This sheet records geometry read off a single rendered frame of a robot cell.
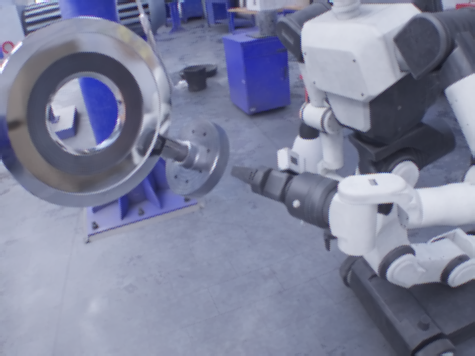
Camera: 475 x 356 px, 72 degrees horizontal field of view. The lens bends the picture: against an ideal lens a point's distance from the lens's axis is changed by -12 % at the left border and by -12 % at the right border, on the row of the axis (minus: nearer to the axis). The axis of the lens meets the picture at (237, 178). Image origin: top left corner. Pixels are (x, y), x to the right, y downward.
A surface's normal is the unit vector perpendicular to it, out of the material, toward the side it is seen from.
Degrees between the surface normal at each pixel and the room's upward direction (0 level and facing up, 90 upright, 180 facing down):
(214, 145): 49
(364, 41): 73
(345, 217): 87
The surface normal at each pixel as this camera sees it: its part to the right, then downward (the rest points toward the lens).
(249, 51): 0.36, 0.43
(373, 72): -0.29, 0.56
